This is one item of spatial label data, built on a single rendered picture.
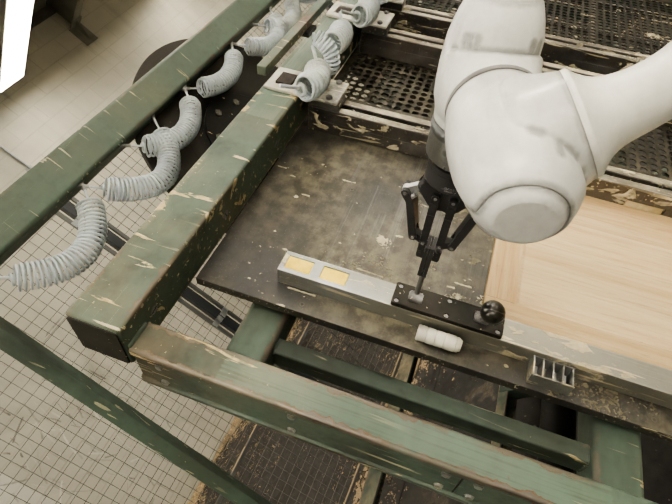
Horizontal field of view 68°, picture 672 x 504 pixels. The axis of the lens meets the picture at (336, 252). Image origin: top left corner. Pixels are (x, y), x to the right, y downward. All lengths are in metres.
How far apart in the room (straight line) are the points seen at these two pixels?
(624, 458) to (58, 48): 6.42
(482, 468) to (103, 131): 1.22
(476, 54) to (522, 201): 0.19
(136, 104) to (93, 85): 4.92
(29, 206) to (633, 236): 1.36
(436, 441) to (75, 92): 5.97
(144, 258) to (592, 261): 0.87
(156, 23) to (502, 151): 6.99
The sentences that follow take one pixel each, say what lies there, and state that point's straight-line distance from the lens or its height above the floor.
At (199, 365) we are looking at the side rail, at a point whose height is 1.71.
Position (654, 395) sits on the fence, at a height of 1.11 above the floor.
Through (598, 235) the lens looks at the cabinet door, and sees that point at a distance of 1.23.
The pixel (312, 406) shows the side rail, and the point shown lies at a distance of 0.79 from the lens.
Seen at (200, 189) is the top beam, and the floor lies 1.87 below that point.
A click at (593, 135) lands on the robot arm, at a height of 1.68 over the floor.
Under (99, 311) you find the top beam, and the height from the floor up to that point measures 1.88.
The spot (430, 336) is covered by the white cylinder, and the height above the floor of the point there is 1.42.
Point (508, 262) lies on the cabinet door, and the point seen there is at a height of 1.33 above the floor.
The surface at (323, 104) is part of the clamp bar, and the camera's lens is 1.29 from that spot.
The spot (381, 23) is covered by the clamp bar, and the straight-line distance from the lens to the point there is 1.63.
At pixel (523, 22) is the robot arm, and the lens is 0.57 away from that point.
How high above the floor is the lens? 1.89
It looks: 17 degrees down
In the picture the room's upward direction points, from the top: 50 degrees counter-clockwise
